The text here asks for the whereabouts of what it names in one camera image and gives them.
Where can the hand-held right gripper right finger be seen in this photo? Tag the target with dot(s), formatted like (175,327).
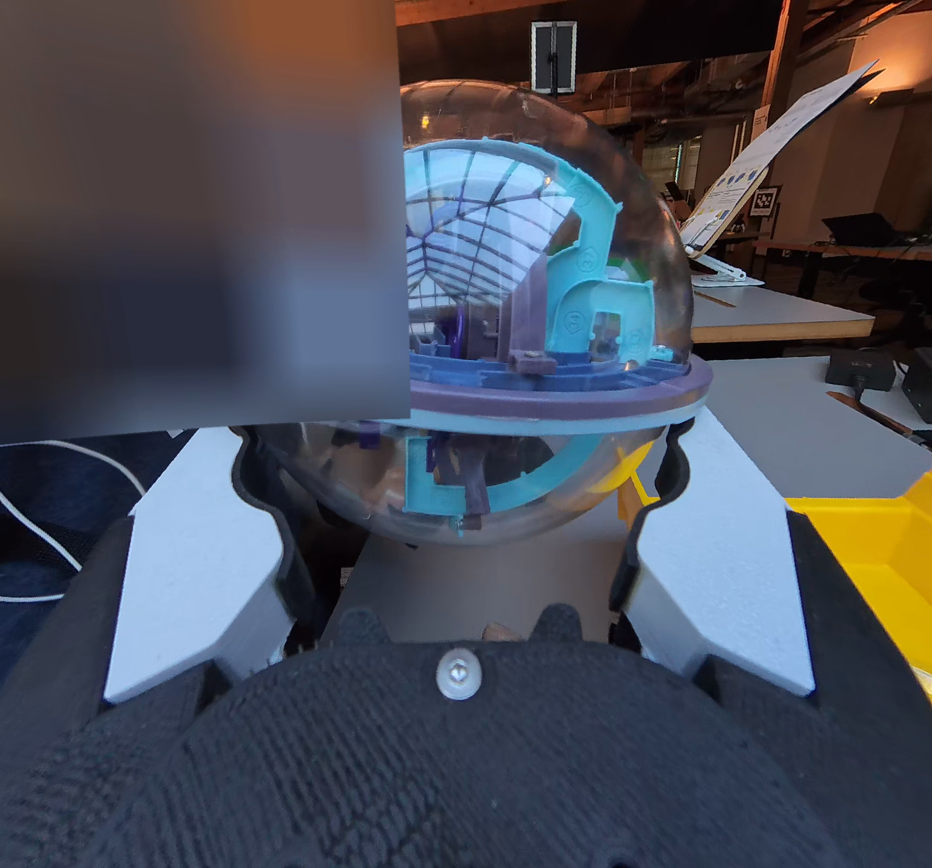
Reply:
(721,562)

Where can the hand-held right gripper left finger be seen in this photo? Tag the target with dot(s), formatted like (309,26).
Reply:
(196,562)

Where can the clear maze ball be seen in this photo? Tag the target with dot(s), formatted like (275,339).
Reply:
(590,256)

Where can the yellow plastic bin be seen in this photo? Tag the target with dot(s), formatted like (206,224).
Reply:
(874,540)

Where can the black power adapter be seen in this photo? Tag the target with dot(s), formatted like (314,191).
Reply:
(859,369)

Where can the grey table with wooden edge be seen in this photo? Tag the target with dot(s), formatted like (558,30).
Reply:
(772,311)

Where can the white board stand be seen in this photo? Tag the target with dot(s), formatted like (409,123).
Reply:
(721,271)

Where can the wooden desk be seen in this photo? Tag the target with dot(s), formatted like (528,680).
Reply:
(844,250)

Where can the black laptop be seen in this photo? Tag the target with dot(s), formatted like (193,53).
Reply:
(863,228)

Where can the black and white marker tag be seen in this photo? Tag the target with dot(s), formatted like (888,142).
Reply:
(765,201)

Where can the printed instruction sheet board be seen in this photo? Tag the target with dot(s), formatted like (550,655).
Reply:
(764,161)

